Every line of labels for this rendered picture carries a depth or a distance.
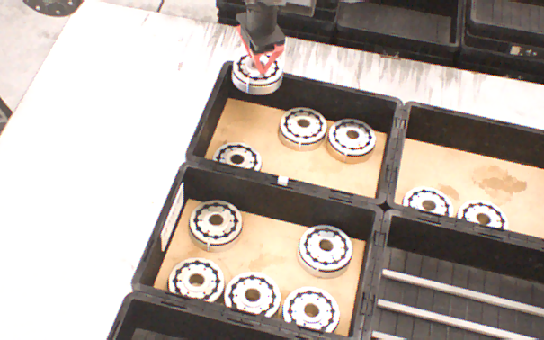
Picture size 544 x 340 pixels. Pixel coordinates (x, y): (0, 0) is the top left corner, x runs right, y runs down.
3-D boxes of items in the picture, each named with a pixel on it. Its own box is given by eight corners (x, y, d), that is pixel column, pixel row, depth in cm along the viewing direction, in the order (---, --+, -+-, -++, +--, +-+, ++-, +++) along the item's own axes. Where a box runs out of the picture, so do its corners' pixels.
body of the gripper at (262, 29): (265, 15, 154) (267, -16, 148) (286, 47, 148) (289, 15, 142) (235, 22, 152) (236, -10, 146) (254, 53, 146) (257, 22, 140)
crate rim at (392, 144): (182, 166, 150) (182, 158, 148) (224, 67, 169) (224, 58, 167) (382, 214, 146) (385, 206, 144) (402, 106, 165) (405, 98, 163)
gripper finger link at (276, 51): (268, 54, 158) (272, 18, 151) (282, 76, 154) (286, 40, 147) (237, 61, 156) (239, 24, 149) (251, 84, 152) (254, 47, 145)
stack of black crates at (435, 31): (322, 99, 273) (335, 24, 246) (334, 45, 292) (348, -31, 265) (433, 120, 270) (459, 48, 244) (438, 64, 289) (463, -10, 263)
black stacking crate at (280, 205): (133, 322, 138) (129, 289, 130) (183, 197, 157) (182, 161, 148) (347, 378, 135) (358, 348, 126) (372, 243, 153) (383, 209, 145)
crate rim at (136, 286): (128, 295, 131) (127, 288, 129) (182, 166, 150) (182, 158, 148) (357, 353, 127) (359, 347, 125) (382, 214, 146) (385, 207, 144)
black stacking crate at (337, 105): (183, 195, 157) (183, 160, 149) (223, 98, 176) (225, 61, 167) (372, 241, 154) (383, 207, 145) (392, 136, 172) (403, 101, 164)
